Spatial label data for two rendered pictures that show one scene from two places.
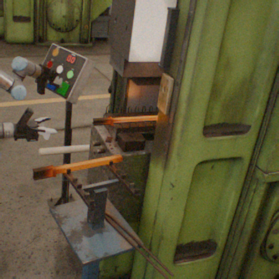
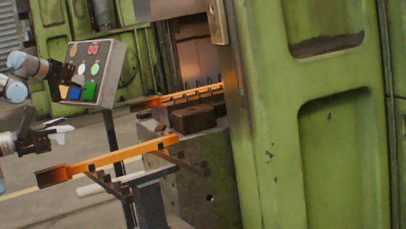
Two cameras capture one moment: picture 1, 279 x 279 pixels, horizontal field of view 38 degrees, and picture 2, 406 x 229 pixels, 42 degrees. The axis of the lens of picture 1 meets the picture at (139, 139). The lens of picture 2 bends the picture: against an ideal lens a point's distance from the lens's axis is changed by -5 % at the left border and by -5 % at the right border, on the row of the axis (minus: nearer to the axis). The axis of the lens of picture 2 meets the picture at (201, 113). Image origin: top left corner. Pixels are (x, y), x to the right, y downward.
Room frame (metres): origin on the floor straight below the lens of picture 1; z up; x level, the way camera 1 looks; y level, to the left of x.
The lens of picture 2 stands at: (0.16, -0.18, 1.38)
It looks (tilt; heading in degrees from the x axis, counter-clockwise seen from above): 14 degrees down; 6
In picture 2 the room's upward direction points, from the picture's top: 9 degrees counter-clockwise
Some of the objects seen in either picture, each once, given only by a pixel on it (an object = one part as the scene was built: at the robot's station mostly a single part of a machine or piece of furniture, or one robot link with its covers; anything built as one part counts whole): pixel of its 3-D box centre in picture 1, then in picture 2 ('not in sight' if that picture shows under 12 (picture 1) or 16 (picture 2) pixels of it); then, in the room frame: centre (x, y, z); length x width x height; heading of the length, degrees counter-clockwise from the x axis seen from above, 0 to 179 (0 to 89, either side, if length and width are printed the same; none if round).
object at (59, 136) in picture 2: (47, 134); (61, 135); (1.74, 0.45, 0.97); 0.09 x 0.03 x 0.06; 81
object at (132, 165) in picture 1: (144, 167); (233, 170); (2.02, -0.05, 0.69); 0.56 x 0.38 x 0.45; 117
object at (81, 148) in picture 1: (73, 149); (127, 180); (2.24, 0.41, 0.62); 0.44 x 0.05 x 0.05; 117
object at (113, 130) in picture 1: (144, 122); (214, 97); (2.06, -0.02, 0.96); 0.42 x 0.20 x 0.09; 117
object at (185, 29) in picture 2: (160, 76); (215, 17); (2.06, -0.06, 1.24); 0.30 x 0.07 x 0.06; 117
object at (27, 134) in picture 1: (25, 130); (32, 140); (1.75, 0.56, 0.97); 0.12 x 0.08 x 0.09; 117
